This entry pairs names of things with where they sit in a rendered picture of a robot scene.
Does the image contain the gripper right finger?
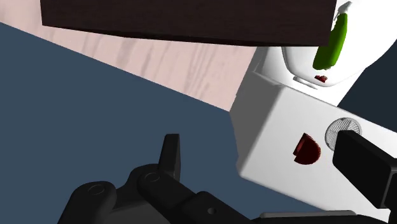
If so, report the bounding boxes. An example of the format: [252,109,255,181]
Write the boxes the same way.
[331,130,397,224]

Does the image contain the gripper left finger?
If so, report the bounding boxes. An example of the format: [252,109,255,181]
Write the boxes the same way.
[57,133,253,224]

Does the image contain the dark red half-round object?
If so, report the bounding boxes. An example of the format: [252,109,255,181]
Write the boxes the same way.
[292,132,323,165]

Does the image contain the green elongated object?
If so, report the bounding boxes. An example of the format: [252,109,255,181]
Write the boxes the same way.
[312,13,349,71]

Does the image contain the dark brown robot stand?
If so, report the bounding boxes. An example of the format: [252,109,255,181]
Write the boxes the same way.
[39,0,338,48]

